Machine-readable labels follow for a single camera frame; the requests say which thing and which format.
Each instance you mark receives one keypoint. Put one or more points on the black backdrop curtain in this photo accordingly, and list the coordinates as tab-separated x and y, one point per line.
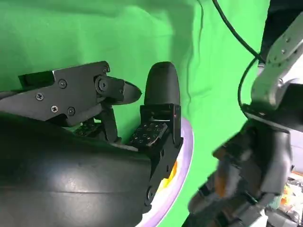
279	14

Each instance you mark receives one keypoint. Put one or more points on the green table cloth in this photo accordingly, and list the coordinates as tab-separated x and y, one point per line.
94	30

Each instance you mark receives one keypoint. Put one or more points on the orange and white bread roll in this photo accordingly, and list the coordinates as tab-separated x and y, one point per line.
171	176

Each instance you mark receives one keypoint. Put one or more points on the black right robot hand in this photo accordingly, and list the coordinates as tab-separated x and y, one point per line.
71	170

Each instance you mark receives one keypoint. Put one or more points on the lilac plate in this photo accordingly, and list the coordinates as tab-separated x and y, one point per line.
185	153

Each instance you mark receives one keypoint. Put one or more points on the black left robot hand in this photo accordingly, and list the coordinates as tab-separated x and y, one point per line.
260	165

